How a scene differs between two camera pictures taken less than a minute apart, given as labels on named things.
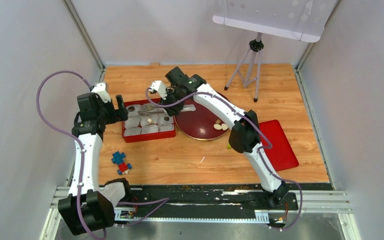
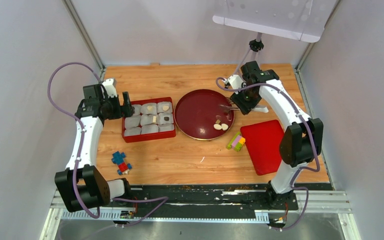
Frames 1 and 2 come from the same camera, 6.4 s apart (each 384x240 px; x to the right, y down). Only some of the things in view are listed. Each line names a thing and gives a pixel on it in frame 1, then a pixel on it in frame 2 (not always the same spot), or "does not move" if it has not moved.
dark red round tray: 198,124 does not move
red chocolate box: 146,122 does not move
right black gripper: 174,110 -> 245,106
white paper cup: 135,112 does not move
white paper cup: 132,121 does not move
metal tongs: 148,106 -> 231,106
